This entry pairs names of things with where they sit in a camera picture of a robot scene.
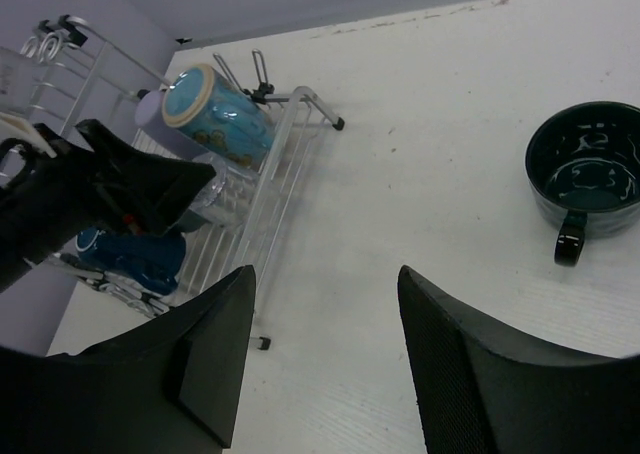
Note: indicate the clear plastic cup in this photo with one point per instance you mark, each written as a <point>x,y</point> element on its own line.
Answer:
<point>17,81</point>

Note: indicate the blue mug white interior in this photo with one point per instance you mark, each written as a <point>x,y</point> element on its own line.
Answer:
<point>152,261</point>

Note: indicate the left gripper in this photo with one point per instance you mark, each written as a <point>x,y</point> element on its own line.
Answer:
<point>112,185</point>

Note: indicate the dark green mug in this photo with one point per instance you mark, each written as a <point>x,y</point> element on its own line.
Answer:
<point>583,168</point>

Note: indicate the light blue patterned mug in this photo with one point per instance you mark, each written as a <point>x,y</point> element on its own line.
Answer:
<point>204,106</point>

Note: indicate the lilac plastic cup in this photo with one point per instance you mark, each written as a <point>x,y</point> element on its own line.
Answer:
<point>148,116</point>

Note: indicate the metal wire dish rack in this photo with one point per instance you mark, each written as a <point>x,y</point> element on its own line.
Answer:
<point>64,83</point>

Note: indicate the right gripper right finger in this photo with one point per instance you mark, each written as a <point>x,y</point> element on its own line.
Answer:
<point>483,386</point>

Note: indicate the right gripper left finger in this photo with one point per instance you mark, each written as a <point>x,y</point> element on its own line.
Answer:
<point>170,385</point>

